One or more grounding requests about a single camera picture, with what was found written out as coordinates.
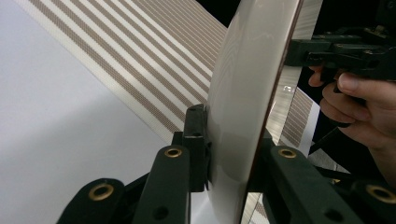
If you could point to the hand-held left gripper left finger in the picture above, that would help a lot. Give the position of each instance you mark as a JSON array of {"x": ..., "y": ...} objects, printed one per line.
[{"x": 197, "y": 140}]

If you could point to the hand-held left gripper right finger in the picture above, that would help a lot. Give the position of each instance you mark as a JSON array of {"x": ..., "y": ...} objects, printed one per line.
[{"x": 258, "y": 174}]

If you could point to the white plate with striped rim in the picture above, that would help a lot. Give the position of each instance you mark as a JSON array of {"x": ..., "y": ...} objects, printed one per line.
[{"x": 243, "y": 93}]

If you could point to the beige striped placemat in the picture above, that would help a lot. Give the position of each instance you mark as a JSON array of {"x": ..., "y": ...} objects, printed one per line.
[{"x": 149, "y": 56}]

